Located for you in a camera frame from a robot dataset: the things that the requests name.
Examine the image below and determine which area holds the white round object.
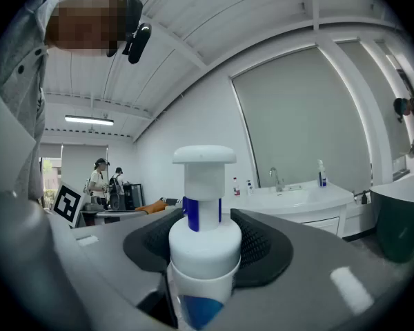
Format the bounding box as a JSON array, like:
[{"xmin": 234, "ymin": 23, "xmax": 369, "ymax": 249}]
[{"xmin": 166, "ymin": 145, "xmax": 243, "ymax": 331}]

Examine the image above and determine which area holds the white sink basin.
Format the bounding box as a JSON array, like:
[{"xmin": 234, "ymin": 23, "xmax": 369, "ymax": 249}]
[{"xmin": 224, "ymin": 179, "xmax": 355, "ymax": 217}]

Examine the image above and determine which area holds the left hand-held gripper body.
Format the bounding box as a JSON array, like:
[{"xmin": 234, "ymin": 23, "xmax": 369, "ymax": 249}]
[{"xmin": 52, "ymin": 181, "xmax": 86, "ymax": 229}]

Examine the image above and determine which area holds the narrow grey roller blind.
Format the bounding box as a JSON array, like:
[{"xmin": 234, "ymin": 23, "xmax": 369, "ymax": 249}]
[{"xmin": 336, "ymin": 39, "xmax": 413, "ymax": 161}]

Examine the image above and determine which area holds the ceiling lamp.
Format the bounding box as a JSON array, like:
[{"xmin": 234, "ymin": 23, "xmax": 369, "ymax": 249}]
[{"xmin": 64, "ymin": 114, "xmax": 115, "ymax": 126}]

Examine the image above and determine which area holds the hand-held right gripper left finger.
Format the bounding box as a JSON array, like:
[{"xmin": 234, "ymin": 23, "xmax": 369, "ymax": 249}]
[{"xmin": 51, "ymin": 207, "xmax": 186, "ymax": 331}]

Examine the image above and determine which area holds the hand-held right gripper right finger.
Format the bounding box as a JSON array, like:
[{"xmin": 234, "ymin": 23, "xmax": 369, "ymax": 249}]
[{"xmin": 206, "ymin": 208, "xmax": 414, "ymax": 331}]

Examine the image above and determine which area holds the black head-worn camera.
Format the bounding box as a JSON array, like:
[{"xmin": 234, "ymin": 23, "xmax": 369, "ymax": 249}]
[{"xmin": 122, "ymin": 0, "xmax": 152, "ymax": 65}]

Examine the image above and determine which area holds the person's head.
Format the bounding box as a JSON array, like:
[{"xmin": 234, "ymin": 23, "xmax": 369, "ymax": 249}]
[{"xmin": 44, "ymin": 0, "xmax": 144, "ymax": 58}]

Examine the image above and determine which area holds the white vanity cabinet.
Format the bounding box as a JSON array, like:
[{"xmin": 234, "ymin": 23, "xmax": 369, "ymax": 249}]
[{"xmin": 298, "ymin": 203, "xmax": 349, "ymax": 238}]

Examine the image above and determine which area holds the white blue spray bottle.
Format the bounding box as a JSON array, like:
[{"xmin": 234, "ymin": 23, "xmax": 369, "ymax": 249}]
[{"xmin": 316, "ymin": 159, "xmax": 328, "ymax": 188}]

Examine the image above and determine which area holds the chrome faucet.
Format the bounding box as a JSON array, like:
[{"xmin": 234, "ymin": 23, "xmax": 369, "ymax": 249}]
[{"xmin": 268, "ymin": 166, "xmax": 284, "ymax": 192}]

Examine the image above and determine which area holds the person's grey shirt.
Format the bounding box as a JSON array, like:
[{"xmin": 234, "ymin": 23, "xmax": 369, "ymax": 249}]
[{"xmin": 0, "ymin": 0, "xmax": 61, "ymax": 201}]

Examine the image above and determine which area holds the black mini fridge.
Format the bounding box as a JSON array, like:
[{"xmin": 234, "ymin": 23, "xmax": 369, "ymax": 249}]
[{"xmin": 123, "ymin": 183, "xmax": 144, "ymax": 210}]

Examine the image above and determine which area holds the wide grey roller blind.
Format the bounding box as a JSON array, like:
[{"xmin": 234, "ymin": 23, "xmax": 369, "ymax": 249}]
[{"xmin": 231, "ymin": 46, "xmax": 372, "ymax": 194}]

